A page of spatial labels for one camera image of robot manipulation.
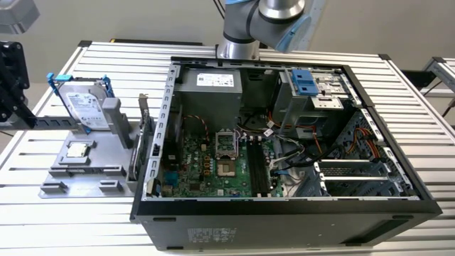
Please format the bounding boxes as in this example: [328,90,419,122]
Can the RAM stick with white label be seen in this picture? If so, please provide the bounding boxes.
[49,165,124,173]

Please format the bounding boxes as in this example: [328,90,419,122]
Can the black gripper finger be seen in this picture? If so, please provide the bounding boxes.
[0,79,39,131]

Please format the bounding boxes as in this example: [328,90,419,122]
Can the RAM stick with blue label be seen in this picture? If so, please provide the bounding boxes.
[29,115,89,132]

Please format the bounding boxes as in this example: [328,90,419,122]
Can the CPU socket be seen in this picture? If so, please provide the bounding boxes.
[216,158,237,178]

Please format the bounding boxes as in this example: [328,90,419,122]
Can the green motherboard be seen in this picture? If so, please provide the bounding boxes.
[157,130,285,198]

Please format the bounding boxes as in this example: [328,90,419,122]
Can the grey metal disk bay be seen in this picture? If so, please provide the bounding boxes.
[315,158,408,198]

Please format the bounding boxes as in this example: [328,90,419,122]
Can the silver CPU chip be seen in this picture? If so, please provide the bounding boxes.
[67,142,89,158]

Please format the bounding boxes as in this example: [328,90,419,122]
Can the grey parts rack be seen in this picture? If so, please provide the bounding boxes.
[37,97,157,199]

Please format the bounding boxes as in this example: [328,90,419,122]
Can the orange yellow power wires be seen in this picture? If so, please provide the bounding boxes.
[345,127,384,164]

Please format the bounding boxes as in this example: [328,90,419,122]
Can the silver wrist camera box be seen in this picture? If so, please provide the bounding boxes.
[0,0,41,35]

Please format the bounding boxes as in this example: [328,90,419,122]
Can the thick black wire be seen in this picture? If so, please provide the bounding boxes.
[284,143,344,169]

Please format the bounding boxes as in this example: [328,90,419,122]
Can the hard disk in blue carrier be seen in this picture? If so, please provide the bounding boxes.
[47,73,115,134]

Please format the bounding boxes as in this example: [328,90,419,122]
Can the black case fan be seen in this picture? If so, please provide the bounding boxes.
[165,103,185,161]

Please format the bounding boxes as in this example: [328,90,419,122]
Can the graphics card with metal bracket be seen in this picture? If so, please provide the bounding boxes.
[128,93,156,185]

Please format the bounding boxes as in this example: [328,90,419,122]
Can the RAM slot with white clips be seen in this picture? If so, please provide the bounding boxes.
[251,135,264,198]
[259,135,273,198]

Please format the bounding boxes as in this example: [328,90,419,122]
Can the grey metal drive cage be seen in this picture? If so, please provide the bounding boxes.
[273,68,351,134]

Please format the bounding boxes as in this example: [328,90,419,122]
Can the aluminium slat side table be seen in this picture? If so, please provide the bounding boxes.
[419,55,455,97]

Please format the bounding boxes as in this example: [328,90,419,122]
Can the metal socket cover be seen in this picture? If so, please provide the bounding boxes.
[215,129,237,158]

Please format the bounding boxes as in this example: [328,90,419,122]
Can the grey power supply unit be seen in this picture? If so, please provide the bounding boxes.
[173,68,244,131]

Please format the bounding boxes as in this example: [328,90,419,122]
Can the blue drive latch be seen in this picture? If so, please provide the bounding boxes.
[289,68,319,96]

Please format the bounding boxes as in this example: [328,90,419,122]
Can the black PC case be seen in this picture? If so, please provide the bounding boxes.
[129,54,443,251]

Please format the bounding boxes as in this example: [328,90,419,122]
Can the red black fan wire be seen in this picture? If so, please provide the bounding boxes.
[183,114,211,141]

